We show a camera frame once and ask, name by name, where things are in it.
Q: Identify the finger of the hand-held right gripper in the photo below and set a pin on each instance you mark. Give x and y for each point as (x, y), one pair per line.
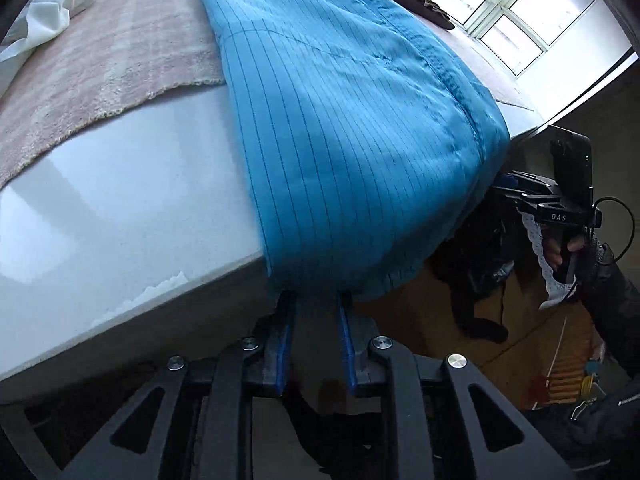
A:
(525, 189)

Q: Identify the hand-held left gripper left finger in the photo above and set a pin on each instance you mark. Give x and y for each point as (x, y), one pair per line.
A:
(285, 355)

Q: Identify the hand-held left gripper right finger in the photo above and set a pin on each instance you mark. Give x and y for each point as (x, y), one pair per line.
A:
(348, 355)

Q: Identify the blue striped coverall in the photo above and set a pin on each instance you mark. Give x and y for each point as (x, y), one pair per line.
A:
(350, 135)

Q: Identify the person's right forearm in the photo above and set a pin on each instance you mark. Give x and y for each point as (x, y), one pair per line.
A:
(610, 290)

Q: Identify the person's right hand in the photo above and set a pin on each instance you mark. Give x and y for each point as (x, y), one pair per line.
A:
(551, 255)

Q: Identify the white lace cloth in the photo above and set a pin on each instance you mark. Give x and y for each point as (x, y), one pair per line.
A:
(535, 240)

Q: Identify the person's black pants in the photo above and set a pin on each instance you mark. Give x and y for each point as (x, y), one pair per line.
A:
(345, 450)

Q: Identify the wooden slatted rack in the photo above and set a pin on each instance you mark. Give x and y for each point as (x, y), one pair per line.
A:
(565, 370)

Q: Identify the person's black jacket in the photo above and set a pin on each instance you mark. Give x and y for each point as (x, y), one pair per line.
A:
(600, 435)

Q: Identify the pink checked blanket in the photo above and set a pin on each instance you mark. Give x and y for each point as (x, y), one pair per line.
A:
(110, 60)

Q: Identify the white garment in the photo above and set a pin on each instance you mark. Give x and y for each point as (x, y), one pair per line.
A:
(45, 15)

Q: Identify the white window frame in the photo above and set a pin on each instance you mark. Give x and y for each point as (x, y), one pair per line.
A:
(500, 10)

